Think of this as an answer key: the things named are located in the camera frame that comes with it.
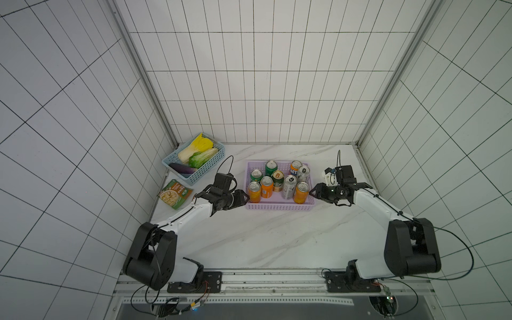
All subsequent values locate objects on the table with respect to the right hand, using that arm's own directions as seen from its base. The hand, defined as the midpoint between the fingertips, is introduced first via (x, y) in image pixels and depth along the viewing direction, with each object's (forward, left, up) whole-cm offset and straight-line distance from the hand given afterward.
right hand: (306, 192), depth 89 cm
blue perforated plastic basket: (+6, +56, -2) cm, 56 cm away
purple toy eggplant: (+11, +63, -1) cm, 64 cm away
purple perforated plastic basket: (-1, +13, -10) cm, 16 cm away
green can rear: (+12, +17, +3) cm, 21 cm away
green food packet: (-1, +64, -6) cm, 64 cm away
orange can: (-2, +24, +2) cm, 24 cm away
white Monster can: (+7, +1, +6) cm, 9 cm away
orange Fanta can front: (+1, +18, +2) cm, 19 cm away
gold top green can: (+4, +13, +3) cm, 14 cm away
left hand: (-7, +29, 0) cm, 30 cm away
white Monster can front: (0, +9, +3) cm, 9 cm away
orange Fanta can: (+12, +5, +3) cm, 13 cm away
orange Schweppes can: (-1, +3, +2) cm, 4 cm away
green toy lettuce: (+16, +55, +1) cm, 58 cm away
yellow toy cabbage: (+27, +57, +1) cm, 63 cm away
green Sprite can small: (+6, +24, +3) cm, 25 cm away
